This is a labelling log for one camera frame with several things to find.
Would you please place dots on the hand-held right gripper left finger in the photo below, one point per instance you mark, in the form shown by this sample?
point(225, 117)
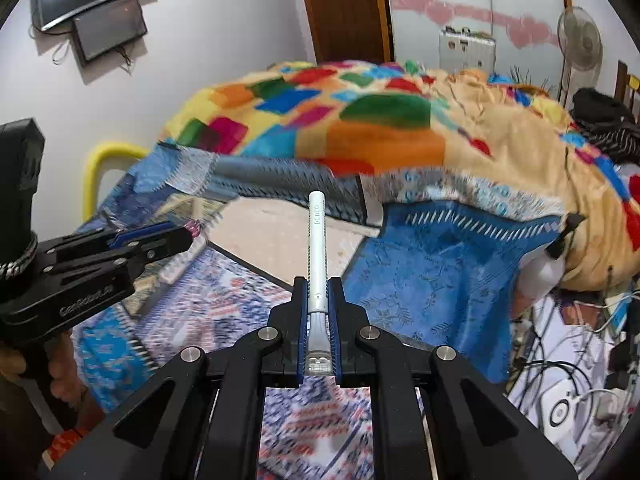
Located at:
point(300, 320)

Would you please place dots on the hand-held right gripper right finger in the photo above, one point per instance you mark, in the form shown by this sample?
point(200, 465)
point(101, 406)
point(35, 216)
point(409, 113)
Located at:
point(335, 320)

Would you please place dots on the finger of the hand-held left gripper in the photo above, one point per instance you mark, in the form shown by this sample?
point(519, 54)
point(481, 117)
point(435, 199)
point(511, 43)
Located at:
point(140, 232)
point(165, 242)

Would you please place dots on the silver pen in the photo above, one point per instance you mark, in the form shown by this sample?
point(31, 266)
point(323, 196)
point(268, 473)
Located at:
point(317, 260)

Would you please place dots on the person's left hand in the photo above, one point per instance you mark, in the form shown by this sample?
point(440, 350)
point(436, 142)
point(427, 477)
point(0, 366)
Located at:
point(67, 365)

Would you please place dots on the beige mattress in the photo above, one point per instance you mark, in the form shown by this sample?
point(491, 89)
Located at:
point(280, 240)

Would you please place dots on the blue patterned bedsheet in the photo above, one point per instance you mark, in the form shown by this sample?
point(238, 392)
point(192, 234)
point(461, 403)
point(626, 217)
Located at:
point(440, 270)

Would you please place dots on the orange packet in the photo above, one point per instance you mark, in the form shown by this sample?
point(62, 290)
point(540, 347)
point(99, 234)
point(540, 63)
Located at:
point(62, 447)

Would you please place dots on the colourful patchwork blanket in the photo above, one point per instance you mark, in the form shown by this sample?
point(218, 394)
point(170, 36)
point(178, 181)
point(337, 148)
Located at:
point(380, 135)

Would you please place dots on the small black screen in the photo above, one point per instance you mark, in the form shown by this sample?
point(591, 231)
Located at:
point(110, 30)

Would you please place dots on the white cloth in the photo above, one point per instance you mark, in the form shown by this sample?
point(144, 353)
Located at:
point(542, 275)

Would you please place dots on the white round device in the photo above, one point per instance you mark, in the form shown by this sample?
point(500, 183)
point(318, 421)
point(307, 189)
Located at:
point(562, 410)

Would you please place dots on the brown wooden door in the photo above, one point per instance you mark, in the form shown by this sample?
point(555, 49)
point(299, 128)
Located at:
point(345, 10)

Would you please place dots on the black striped clothing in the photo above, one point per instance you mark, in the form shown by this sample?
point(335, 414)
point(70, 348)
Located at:
point(605, 125)

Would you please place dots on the yellow metal pipe frame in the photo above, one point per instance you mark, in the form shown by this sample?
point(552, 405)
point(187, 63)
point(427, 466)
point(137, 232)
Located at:
point(97, 165)

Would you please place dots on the white wall switch box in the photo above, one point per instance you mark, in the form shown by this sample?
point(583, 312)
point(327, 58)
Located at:
point(467, 47)

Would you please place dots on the wooden chair frame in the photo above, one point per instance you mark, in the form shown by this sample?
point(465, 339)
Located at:
point(627, 85)

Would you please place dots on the pedestal fan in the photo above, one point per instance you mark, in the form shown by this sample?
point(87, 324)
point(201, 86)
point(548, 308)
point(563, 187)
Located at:
point(580, 35)

